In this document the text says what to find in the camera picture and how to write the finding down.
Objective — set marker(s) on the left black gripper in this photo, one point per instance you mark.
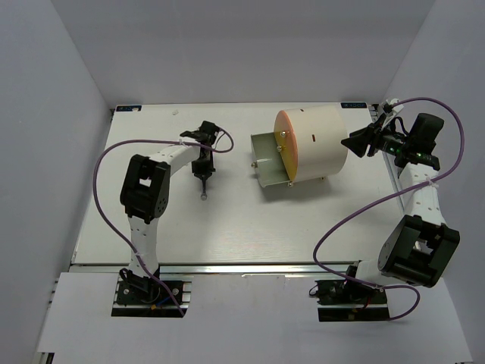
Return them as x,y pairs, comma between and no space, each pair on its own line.
205,171

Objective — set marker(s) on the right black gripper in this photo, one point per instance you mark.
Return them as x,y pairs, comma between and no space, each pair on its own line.
358,140

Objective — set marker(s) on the small silver wrench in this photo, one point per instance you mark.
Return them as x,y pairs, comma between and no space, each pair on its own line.
204,194

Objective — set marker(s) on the round cream drawer cabinet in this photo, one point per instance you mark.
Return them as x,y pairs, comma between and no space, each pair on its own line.
309,141

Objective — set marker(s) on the grey green bottom drawer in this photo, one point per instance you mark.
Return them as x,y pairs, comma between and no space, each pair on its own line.
267,161

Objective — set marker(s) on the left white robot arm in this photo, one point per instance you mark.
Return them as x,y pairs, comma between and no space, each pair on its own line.
145,192

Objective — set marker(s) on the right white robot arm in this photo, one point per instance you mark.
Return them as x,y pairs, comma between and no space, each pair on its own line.
421,246

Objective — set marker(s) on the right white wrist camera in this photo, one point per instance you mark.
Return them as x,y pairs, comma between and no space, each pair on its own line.
390,109

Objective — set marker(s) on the aluminium front rail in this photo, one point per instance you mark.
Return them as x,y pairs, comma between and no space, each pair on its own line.
298,269

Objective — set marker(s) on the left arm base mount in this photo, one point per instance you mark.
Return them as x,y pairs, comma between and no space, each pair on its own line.
131,302

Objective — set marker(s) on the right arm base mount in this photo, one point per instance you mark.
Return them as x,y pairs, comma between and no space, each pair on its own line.
347,301

